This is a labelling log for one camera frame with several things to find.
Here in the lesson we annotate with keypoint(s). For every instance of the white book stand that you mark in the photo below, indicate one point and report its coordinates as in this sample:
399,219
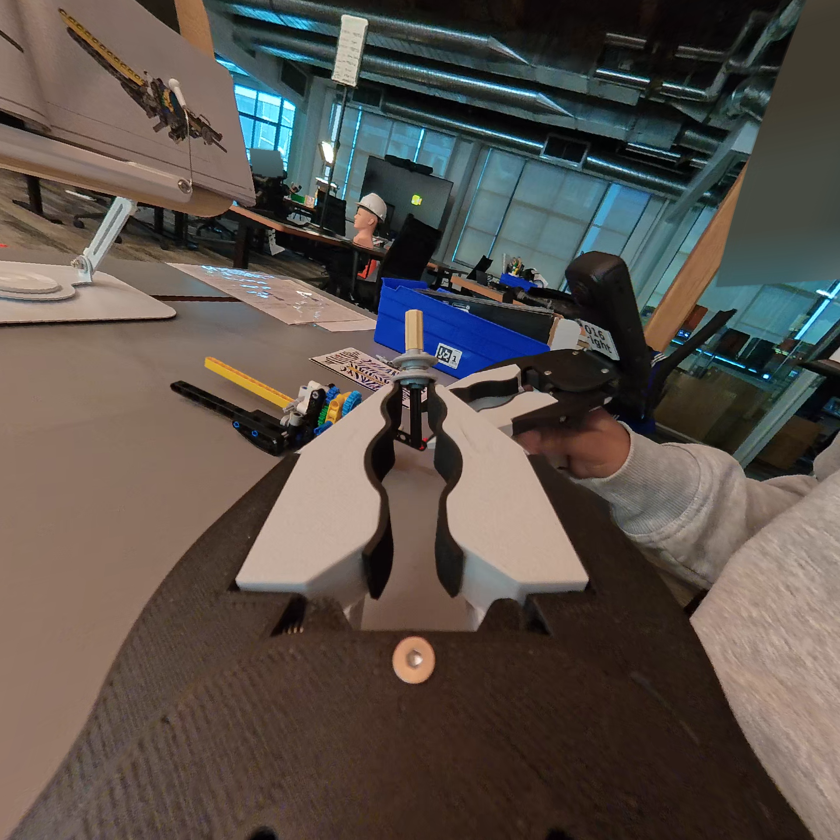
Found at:
85,295

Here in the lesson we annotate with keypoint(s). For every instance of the lego axle with tan connector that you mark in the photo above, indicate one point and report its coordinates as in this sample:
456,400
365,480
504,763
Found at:
420,334

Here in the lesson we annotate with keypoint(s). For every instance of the clear plastic bag sheets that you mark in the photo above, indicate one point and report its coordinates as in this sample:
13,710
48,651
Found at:
262,292

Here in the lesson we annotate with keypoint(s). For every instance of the black office chair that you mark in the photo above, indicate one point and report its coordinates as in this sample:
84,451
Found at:
407,249

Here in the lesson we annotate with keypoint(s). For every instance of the white light panel on stand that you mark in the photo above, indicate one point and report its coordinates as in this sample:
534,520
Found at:
349,49

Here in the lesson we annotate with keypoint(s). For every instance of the large black monitor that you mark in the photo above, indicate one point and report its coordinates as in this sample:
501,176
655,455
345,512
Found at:
420,187

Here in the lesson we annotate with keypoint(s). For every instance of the small blue bin with toys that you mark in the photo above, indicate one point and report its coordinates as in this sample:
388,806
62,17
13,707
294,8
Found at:
522,279

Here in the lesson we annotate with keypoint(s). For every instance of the person's grey sweatshirt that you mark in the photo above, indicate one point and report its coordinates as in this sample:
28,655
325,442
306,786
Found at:
781,623

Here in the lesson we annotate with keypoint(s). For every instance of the person's right hand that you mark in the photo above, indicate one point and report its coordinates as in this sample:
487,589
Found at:
590,446

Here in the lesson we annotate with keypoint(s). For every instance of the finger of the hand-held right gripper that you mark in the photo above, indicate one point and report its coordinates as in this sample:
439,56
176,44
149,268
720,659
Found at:
525,410
492,380

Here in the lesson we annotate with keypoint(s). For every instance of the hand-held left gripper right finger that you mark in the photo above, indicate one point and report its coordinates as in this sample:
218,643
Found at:
512,518

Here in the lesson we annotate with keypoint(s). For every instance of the person's right forearm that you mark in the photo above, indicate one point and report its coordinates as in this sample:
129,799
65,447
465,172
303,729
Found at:
689,505

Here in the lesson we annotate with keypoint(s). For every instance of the zebra striped sticker sheet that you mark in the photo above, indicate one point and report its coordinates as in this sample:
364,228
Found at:
354,371

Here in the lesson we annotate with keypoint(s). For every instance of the mannequin head with white helmet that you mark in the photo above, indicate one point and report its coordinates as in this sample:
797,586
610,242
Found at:
371,213

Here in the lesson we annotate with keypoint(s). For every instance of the blue plastic bin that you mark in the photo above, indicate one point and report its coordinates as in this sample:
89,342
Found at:
426,321

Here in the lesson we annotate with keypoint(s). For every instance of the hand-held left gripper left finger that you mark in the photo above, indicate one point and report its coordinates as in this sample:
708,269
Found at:
308,512

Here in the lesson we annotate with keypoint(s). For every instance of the wooden office desk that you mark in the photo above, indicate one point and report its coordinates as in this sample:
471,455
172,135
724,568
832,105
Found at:
282,226

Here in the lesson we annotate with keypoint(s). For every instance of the lego instruction booklet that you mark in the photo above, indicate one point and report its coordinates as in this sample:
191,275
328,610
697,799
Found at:
118,85

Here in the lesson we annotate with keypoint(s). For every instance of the lego model with gears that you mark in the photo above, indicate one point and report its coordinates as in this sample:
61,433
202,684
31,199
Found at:
262,420

